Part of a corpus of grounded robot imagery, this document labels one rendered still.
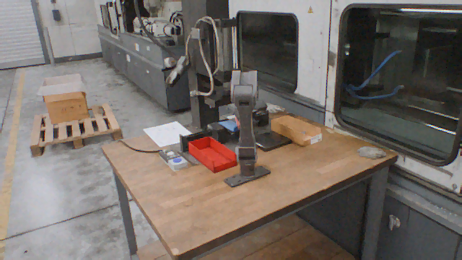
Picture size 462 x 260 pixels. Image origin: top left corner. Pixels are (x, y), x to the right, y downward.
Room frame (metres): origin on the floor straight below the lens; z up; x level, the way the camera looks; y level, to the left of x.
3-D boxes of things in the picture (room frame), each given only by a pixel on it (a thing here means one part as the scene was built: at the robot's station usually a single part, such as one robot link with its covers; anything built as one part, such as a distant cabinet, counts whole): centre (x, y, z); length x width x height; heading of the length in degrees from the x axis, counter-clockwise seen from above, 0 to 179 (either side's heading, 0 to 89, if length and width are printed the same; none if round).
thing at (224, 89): (1.72, 0.07, 1.22); 0.26 x 0.18 x 0.30; 32
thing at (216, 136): (1.67, 0.02, 0.94); 0.20 x 0.10 x 0.07; 122
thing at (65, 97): (4.44, 2.23, 0.40); 0.67 x 0.60 x 0.50; 24
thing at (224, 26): (1.67, 0.02, 1.37); 0.11 x 0.09 x 0.30; 122
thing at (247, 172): (1.25, -0.05, 0.94); 0.20 x 0.07 x 0.08; 122
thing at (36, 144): (4.19, 2.07, 0.07); 1.20 x 1.00 x 0.14; 25
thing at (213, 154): (1.43, 0.10, 0.93); 0.25 x 0.12 x 0.06; 32
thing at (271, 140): (1.59, -0.18, 0.91); 0.17 x 0.16 x 0.02; 122
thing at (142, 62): (7.23, 1.77, 0.49); 5.51 x 1.02 x 0.97; 28
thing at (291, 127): (1.65, -0.33, 0.93); 0.25 x 0.13 x 0.08; 32
